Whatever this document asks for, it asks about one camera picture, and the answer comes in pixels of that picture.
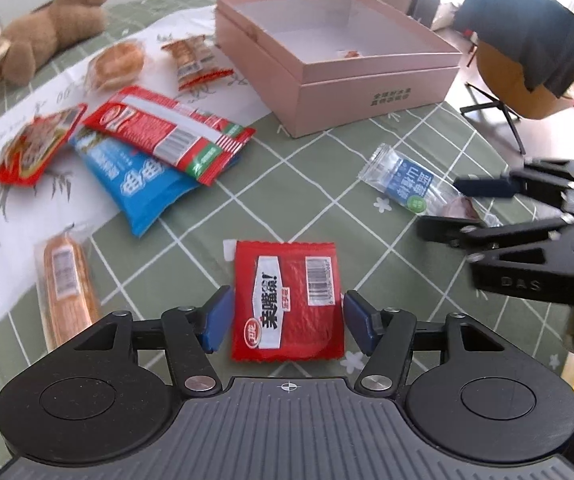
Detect small cake clear blue pack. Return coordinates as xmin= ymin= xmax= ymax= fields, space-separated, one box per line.
xmin=357 ymin=143 xmax=500 ymax=226

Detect small red spicy snack packet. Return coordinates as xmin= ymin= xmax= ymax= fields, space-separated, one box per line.
xmin=232 ymin=240 xmax=344 ymax=362

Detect long bread loaf pack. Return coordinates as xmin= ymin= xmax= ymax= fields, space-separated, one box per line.
xmin=34 ymin=224 xmax=100 ymax=351

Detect blue seaweed snack bag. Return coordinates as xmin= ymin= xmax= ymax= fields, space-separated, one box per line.
xmin=68 ymin=127 xmax=244 ymax=239

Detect red striped snack packet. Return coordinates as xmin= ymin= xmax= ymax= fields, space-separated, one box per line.
xmin=84 ymin=86 xmax=255 ymax=186

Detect red meat snack bag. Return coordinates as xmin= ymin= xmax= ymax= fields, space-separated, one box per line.
xmin=0 ymin=103 xmax=87 ymax=186

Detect biscuit pack red ends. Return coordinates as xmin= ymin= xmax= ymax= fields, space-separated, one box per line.
xmin=161 ymin=35 xmax=235 ymax=91

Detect round bread bun pack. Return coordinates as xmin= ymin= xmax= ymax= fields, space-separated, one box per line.
xmin=84 ymin=40 xmax=146 ymax=93

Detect orange chair with dark jacket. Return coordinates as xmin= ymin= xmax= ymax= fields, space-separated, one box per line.
xmin=453 ymin=0 xmax=574 ymax=154

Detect white printed table runner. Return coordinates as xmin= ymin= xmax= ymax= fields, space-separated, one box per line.
xmin=0 ymin=8 xmax=288 ymax=356

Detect pink cardboard box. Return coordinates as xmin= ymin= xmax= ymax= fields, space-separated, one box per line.
xmin=215 ymin=0 xmax=460 ymax=138

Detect brown plush rabbit toy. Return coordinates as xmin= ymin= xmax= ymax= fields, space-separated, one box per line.
xmin=0 ymin=0 xmax=107 ymax=87

